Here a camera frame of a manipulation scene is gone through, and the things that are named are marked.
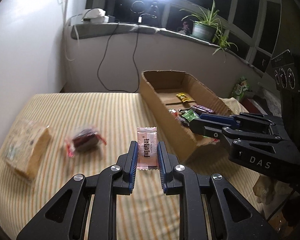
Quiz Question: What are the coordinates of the green square candy packet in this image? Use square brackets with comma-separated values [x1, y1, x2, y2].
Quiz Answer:
[181, 110, 199, 122]

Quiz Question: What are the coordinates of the black patterned snack packet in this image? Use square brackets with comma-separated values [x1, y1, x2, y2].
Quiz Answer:
[178, 108, 191, 115]

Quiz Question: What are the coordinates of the yellow snack packet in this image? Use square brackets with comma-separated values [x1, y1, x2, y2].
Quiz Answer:
[175, 93, 194, 103]

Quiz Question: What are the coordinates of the pink stick packet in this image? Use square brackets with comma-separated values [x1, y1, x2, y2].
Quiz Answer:
[137, 127, 158, 170]

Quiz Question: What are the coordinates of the dark cake clear wrapper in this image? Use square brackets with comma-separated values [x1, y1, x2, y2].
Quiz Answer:
[64, 126, 107, 158]

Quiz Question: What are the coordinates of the dark chocolate bar blue label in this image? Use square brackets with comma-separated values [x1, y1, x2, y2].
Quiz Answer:
[176, 116, 189, 127]

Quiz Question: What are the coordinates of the Snickers bar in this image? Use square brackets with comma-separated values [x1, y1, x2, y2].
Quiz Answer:
[190, 105, 215, 115]

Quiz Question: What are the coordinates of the teal packet white candy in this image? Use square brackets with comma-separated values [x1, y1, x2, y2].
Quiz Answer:
[168, 108, 178, 115]

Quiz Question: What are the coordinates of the red box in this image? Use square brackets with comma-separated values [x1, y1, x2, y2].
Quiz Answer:
[241, 98, 267, 115]

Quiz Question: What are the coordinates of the green snack bag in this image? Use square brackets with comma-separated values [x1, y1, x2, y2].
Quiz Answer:
[230, 76, 252, 102]

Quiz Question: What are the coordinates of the white lace cloth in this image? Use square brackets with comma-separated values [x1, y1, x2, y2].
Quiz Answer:
[262, 88, 282, 117]

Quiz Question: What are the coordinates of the brown cardboard box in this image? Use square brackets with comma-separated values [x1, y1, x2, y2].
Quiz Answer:
[139, 69, 235, 163]

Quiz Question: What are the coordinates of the clear bag of crackers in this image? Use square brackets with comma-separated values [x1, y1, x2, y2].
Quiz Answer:
[3, 119, 52, 182]

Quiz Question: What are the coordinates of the striped yellow table cloth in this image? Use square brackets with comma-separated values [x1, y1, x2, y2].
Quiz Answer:
[0, 92, 266, 240]

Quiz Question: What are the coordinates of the potted spider plant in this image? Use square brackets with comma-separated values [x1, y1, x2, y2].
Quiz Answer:
[179, 0, 238, 62]

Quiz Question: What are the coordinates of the small pink figurine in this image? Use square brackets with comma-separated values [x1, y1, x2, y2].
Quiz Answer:
[177, 21, 190, 35]

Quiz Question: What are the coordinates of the white power adapter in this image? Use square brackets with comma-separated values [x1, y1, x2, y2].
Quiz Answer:
[81, 8, 109, 24]

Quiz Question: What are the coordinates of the black cable right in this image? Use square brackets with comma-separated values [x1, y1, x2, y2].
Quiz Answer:
[132, 13, 158, 94]

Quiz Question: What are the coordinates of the black cable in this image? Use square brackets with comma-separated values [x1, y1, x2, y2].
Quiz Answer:
[132, 13, 158, 94]
[97, 22, 138, 94]

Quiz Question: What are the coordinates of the black cable left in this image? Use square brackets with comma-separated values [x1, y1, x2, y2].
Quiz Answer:
[97, 22, 138, 94]

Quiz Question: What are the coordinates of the white cable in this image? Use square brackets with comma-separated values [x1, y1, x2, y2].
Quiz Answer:
[57, 0, 77, 62]

